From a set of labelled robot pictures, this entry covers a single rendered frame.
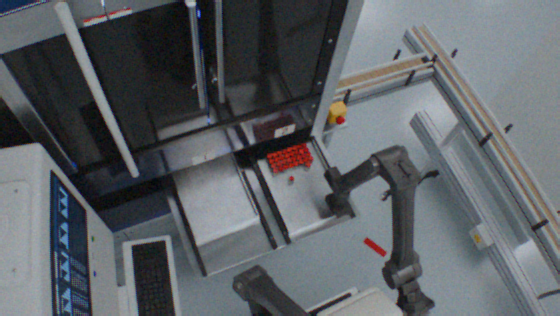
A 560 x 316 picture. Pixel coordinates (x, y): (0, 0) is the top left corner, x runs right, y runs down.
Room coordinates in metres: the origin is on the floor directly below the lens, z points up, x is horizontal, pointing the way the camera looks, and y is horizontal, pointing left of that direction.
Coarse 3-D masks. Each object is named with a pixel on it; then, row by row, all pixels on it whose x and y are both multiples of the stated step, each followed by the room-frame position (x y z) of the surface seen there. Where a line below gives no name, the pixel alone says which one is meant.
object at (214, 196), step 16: (208, 160) 0.78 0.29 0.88; (224, 160) 0.80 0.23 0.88; (176, 176) 0.69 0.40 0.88; (192, 176) 0.70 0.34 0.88; (208, 176) 0.71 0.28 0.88; (224, 176) 0.73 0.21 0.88; (240, 176) 0.73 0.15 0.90; (192, 192) 0.63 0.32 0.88; (208, 192) 0.64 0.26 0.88; (224, 192) 0.66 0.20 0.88; (240, 192) 0.67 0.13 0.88; (192, 208) 0.56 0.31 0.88; (208, 208) 0.58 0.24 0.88; (224, 208) 0.59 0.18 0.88; (240, 208) 0.60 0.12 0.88; (192, 224) 0.50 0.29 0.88; (208, 224) 0.51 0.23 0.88; (224, 224) 0.53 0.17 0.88; (240, 224) 0.53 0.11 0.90
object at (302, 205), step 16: (256, 160) 0.81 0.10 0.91; (320, 160) 0.88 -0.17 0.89; (272, 176) 0.77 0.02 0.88; (288, 176) 0.78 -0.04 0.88; (304, 176) 0.80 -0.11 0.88; (320, 176) 0.81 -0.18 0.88; (272, 192) 0.70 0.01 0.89; (288, 192) 0.71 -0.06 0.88; (304, 192) 0.72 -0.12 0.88; (320, 192) 0.74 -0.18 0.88; (288, 208) 0.64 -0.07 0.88; (304, 208) 0.66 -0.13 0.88; (320, 208) 0.67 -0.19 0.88; (288, 224) 0.58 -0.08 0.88; (304, 224) 0.59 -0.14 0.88
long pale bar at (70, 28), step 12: (60, 0) 0.58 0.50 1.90; (60, 12) 0.52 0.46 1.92; (72, 24) 0.53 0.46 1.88; (72, 36) 0.53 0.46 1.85; (72, 48) 0.53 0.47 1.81; (84, 60) 0.53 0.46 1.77; (84, 72) 0.52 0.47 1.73; (96, 84) 0.53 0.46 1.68; (96, 96) 0.52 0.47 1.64; (108, 108) 0.54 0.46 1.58; (108, 120) 0.53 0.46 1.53; (120, 144) 0.53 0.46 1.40; (132, 168) 0.53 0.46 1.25
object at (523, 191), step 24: (408, 48) 1.67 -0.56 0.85; (432, 48) 1.59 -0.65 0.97; (456, 48) 1.60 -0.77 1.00; (456, 72) 1.50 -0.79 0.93; (456, 96) 1.35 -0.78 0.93; (480, 120) 1.22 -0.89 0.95; (480, 144) 1.12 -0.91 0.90; (504, 144) 1.13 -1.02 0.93; (504, 168) 1.00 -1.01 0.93; (528, 168) 1.00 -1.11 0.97; (504, 192) 0.92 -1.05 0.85; (528, 192) 0.88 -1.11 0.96; (528, 216) 0.79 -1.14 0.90; (552, 216) 0.80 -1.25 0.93; (552, 240) 0.68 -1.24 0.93; (552, 264) 0.59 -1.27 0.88
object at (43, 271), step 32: (0, 160) 0.34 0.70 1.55; (32, 160) 0.36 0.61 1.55; (0, 192) 0.25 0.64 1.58; (32, 192) 0.28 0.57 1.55; (64, 192) 0.36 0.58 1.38; (32, 224) 0.21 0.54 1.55; (64, 224) 0.27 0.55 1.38; (96, 224) 0.37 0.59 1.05; (0, 256) 0.11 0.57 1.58; (32, 256) 0.13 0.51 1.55; (64, 256) 0.18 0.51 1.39; (96, 256) 0.26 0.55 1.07; (0, 288) 0.04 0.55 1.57; (32, 288) 0.06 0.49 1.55; (64, 288) 0.10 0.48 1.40; (96, 288) 0.15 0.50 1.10
